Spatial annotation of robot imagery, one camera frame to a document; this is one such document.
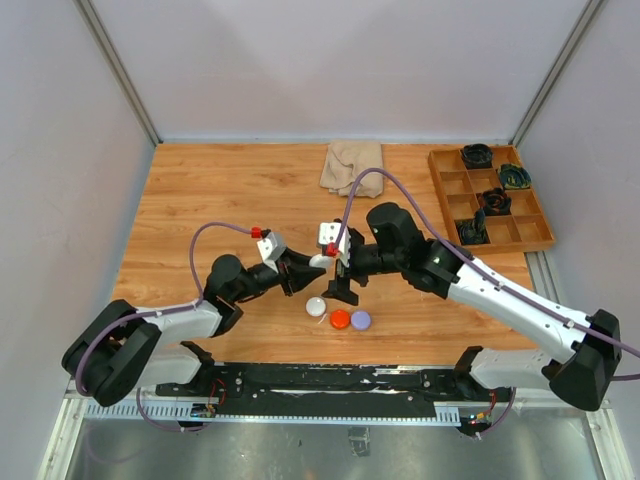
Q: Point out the black orange rolled sock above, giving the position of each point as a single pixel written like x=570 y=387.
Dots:
x=495 y=202

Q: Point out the orange earbud charging case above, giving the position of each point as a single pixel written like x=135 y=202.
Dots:
x=340 y=319

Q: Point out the purple charging case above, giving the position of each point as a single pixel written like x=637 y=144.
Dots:
x=360 y=320

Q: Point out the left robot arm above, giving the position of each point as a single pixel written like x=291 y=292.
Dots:
x=126 y=348

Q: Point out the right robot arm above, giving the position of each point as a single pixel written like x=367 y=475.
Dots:
x=576 y=355

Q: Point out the wooden compartment tray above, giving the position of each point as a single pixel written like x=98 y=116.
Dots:
x=525 y=230

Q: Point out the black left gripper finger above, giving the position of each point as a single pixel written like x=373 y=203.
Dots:
x=301 y=279
x=298 y=261

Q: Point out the beige cloth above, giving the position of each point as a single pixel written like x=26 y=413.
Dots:
x=345 y=161

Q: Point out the dark green rolled sock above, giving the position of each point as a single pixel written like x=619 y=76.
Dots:
x=473 y=231

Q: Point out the blue yellow rolled sock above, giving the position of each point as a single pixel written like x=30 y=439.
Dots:
x=514 y=177

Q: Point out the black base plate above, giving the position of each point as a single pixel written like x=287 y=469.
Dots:
x=326 y=392

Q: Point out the white charging case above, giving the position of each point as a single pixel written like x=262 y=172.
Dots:
x=315 y=307
x=320 y=261

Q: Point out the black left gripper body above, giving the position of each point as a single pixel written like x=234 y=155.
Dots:
x=283 y=276

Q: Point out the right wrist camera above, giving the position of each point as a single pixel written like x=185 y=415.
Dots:
x=334 y=242

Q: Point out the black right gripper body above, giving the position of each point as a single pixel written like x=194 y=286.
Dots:
x=364 y=260

